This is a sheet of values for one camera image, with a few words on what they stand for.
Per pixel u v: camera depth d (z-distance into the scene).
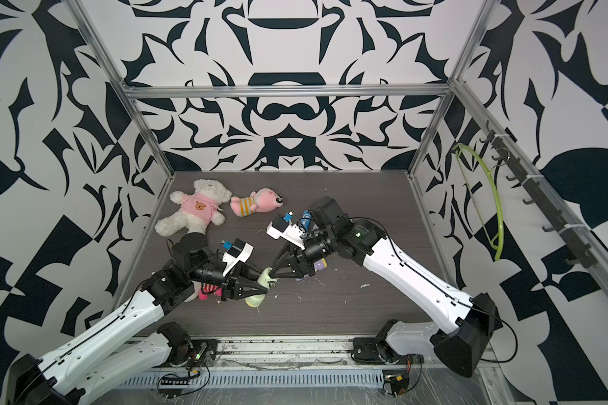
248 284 0.58
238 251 0.55
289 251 0.58
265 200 1.00
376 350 0.67
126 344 0.49
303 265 0.54
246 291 0.62
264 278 0.59
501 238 0.66
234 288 0.58
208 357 0.73
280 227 0.55
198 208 0.97
